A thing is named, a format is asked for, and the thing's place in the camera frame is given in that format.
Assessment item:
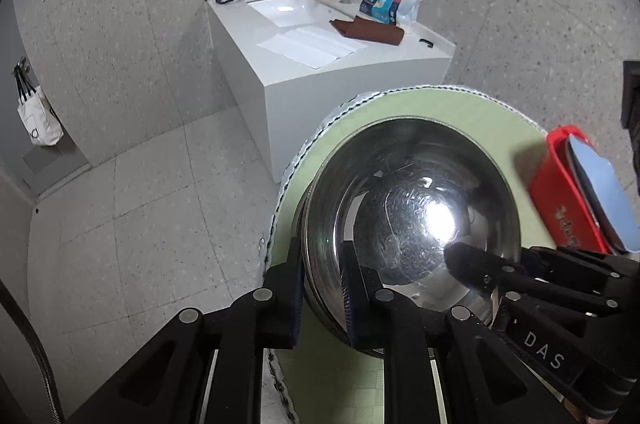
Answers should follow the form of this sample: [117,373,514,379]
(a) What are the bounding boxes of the brown cloth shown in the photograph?
[328,15,406,47]

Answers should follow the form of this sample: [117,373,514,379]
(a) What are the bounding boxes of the green round table mat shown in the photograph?
[262,84,557,424]

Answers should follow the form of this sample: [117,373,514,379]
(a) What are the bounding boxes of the dark object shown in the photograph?
[620,60,640,131]

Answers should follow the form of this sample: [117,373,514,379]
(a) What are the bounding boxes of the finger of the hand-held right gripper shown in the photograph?
[444,243,622,319]
[521,246,640,302]

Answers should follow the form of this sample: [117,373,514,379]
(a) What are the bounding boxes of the plastic bag of packets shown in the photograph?
[358,0,422,34]

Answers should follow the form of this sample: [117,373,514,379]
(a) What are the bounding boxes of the blue plate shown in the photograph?
[566,137,640,255]

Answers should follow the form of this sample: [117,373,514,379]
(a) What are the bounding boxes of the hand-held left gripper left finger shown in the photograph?
[65,237,307,424]

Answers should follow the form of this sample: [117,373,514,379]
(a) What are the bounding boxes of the stainless steel bowl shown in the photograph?
[299,117,523,357]

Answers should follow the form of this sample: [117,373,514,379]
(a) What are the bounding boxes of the red plastic container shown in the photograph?
[528,125,615,255]

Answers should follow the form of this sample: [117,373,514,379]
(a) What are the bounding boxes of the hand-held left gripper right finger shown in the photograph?
[339,241,577,424]

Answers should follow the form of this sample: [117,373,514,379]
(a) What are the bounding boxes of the dark metal hose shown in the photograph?
[0,278,66,424]

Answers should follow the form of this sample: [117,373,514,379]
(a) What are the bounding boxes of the white vanity cabinet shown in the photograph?
[204,0,457,184]

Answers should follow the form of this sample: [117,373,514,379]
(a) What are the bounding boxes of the white paper towel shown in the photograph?
[256,25,369,70]

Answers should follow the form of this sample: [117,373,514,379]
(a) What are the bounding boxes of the white tote bag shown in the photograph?
[13,67,65,147]

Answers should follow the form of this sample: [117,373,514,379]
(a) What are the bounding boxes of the white sink basin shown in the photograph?
[247,0,347,29]

